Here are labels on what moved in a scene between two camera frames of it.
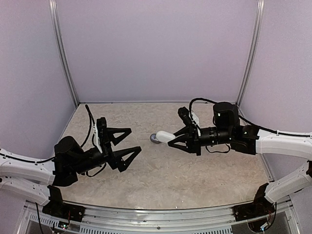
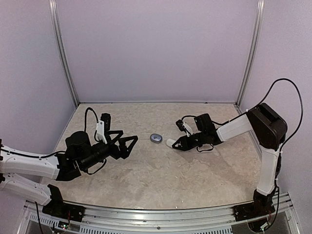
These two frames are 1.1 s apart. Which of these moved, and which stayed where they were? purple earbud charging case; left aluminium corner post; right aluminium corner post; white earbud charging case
Moved: white earbud charging case
Stayed: right aluminium corner post; purple earbud charging case; left aluminium corner post
